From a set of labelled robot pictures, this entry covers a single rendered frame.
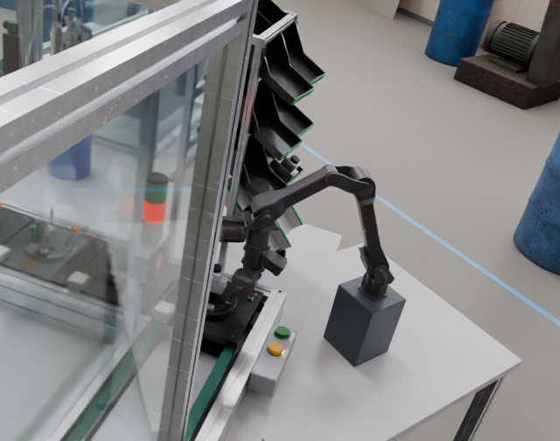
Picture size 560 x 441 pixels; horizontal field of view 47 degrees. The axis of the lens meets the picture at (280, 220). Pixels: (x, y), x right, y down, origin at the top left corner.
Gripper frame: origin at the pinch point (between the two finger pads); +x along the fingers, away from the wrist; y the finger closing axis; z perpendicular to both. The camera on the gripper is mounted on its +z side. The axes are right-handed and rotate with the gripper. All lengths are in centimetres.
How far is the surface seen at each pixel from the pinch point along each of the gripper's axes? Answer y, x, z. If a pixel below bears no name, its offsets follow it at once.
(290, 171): 39.4, -14.0, -2.0
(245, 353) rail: -13.6, 12.8, 4.9
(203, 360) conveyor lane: -16.1, 17.0, -5.1
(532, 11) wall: 803, 48, 139
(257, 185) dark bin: 26.2, -13.4, -8.5
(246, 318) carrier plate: -1.7, 11.8, 1.1
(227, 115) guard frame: -84, -80, 13
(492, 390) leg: 31, 37, 77
